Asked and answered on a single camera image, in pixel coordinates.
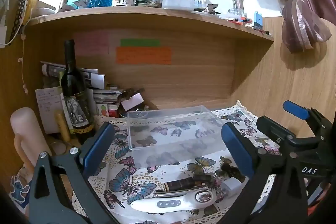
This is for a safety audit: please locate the small white plastic block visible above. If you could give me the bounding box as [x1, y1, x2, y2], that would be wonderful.
[223, 177, 243, 196]

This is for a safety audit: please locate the mauve striped curtain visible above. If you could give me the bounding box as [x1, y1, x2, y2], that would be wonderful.
[235, 0, 336, 53]

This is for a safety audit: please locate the pink sticky note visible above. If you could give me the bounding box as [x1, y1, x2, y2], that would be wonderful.
[76, 32, 110, 55]

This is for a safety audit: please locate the pink pillar candle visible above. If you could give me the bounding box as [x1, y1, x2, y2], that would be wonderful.
[10, 107, 52, 170]

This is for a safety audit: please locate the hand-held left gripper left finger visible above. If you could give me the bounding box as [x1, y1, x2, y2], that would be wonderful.
[28, 122, 116, 224]

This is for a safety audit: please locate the white cord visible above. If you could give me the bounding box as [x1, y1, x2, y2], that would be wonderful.
[20, 26, 29, 95]

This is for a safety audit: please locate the rolled printed magazine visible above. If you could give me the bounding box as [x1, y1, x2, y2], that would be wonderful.
[40, 61, 106, 90]

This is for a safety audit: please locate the dark jar with white label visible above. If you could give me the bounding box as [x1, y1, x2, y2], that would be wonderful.
[118, 88, 148, 119]

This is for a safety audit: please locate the wooden desk shelf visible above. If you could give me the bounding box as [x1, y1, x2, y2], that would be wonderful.
[0, 6, 275, 135]

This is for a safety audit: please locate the stack of small cartons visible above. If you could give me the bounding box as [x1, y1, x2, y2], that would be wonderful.
[92, 86, 124, 118]

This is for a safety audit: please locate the black lace band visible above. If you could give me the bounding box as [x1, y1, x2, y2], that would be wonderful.
[9, 0, 28, 43]

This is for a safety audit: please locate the glass jar with metal lid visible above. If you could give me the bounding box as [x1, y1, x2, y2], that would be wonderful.
[228, 0, 247, 17]

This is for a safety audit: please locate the butterfly print tablecloth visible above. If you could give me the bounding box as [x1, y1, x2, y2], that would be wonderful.
[70, 100, 282, 224]

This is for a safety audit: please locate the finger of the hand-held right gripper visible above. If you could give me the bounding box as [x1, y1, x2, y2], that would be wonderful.
[283, 100, 319, 135]
[256, 116, 298, 152]

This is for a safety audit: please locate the blue plastic holder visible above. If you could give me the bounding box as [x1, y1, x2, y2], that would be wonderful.
[253, 11, 264, 30]

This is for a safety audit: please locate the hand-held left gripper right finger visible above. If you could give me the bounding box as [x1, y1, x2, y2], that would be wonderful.
[221, 122, 309, 224]

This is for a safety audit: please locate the orange pen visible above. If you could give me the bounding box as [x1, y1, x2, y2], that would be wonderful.
[227, 18, 253, 25]

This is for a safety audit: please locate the orange sticky note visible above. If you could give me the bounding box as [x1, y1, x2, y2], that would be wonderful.
[116, 47, 172, 65]

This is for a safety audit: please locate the clear plastic box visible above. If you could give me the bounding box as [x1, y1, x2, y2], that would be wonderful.
[126, 105, 228, 169]

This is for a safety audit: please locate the yellow taper candle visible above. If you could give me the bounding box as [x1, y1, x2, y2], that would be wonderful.
[56, 113, 71, 141]

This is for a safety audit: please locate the dark wine bottle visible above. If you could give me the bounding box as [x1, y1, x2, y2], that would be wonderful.
[59, 39, 96, 144]

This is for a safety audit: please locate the green sticky note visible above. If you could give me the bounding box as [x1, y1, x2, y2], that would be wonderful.
[120, 39, 161, 47]

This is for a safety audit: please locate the white handheld massager device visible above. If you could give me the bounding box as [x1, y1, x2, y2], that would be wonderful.
[130, 189, 218, 214]

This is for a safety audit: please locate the white handwritten note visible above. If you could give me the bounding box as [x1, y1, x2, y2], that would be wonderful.
[35, 87, 64, 134]

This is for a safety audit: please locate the blue cartoon sticker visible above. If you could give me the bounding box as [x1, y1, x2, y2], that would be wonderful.
[10, 174, 30, 201]

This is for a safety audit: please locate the brown striped pen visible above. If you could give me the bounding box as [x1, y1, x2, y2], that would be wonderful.
[162, 174, 214, 192]

